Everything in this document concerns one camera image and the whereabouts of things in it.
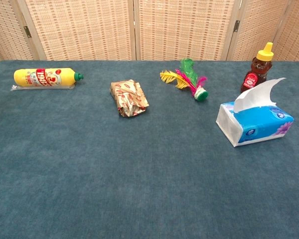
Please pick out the colourful feather shuttlecock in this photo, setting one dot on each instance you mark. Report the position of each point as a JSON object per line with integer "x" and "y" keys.
{"x": 189, "y": 77}

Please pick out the bear-shaped honey bottle yellow cap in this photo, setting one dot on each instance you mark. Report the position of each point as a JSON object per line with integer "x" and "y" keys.
{"x": 256, "y": 74}

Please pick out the woven bamboo folding screen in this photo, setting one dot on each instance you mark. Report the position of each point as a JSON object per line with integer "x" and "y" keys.
{"x": 164, "y": 27}

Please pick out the crumpled brown paper wrapper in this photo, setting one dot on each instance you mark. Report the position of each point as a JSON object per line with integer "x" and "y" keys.
{"x": 129, "y": 98}

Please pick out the blue tissue pack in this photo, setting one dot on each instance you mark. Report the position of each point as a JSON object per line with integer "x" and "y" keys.
{"x": 259, "y": 124}

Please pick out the blue table cloth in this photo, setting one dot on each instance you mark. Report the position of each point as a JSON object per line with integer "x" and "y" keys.
{"x": 114, "y": 174}

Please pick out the yellow detergent bottle green cap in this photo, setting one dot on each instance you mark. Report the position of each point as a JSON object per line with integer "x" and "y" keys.
{"x": 40, "y": 77}

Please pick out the white tissue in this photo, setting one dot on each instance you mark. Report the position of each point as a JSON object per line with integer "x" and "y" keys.
{"x": 256, "y": 95}

